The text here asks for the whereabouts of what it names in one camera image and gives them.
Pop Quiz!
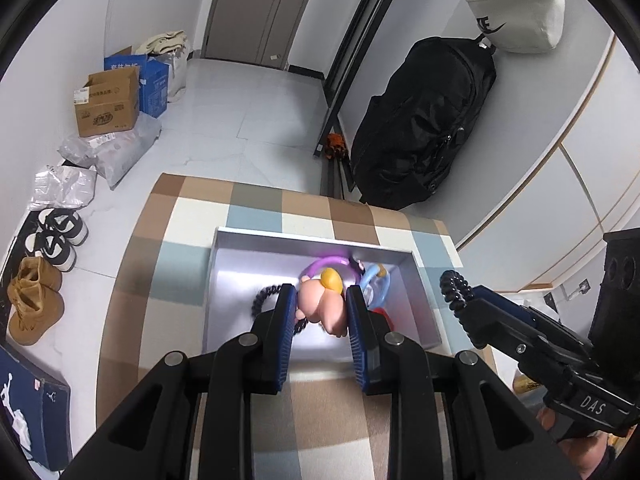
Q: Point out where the light blue ring bracelet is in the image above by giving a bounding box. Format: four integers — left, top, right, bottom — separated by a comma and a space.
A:
358, 262, 396, 311

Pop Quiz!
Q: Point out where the pink pig doll keychain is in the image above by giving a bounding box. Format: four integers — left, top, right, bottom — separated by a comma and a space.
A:
295, 268, 348, 337

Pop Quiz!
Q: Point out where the purple ring bracelet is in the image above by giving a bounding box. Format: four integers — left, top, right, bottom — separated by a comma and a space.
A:
299, 253, 364, 286

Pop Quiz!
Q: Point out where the person's right hand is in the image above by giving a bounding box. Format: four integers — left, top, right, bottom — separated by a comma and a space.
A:
558, 431, 624, 479

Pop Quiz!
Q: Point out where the grey cardboard storage box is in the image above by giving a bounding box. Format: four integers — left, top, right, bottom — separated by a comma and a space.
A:
203, 228, 445, 362

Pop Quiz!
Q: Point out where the checkered plaid tablecloth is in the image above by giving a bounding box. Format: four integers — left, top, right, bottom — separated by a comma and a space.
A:
94, 172, 501, 480

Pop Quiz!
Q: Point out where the orange black tool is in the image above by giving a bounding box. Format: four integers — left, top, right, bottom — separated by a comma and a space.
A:
323, 132, 348, 159

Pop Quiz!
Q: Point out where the black tripod stand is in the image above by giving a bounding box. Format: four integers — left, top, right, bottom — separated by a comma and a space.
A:
314, 0, 394, 200

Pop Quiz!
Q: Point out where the black backpack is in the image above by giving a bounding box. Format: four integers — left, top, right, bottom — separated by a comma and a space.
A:
350, 36, 497, 210

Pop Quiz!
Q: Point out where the black white sneaker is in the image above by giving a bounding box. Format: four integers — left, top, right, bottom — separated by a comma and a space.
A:
24, 230, 77, 272
37, 208, 89, 246

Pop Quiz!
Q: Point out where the tan suede boot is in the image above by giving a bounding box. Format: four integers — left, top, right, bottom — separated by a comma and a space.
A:
8, 284, 64, 346
8, 257, 62, 292

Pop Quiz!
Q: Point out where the grey parcel bag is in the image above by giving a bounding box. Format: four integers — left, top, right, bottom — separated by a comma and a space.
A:
58, 113, 162, 190

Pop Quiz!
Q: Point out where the navy jordan shopping bag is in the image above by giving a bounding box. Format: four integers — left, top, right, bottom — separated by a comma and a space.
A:
0, 346, 72, 471

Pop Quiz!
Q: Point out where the silver crumpled parcel bag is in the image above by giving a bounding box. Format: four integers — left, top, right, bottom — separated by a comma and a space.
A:
27, 166, 96, 211

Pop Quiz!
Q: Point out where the white plastic bag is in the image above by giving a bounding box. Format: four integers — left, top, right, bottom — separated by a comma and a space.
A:
165, 48, 188, 102

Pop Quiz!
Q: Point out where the blue cardboard box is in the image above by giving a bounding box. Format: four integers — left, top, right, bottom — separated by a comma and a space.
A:
104, 54, 169, 118

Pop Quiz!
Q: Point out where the brown cardboard box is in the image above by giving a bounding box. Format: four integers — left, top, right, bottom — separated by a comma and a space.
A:
74, 66, 139, 138

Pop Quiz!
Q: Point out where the folded beige cloth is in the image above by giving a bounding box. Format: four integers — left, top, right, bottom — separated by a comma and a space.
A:
136, 30, 188, 55

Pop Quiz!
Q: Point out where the grey brown door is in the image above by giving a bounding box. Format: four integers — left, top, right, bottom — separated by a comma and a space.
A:
202, 0, 308, 70

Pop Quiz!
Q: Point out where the beige canvas bag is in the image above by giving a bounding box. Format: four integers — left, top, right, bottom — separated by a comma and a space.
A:
465, 0, 565, 54

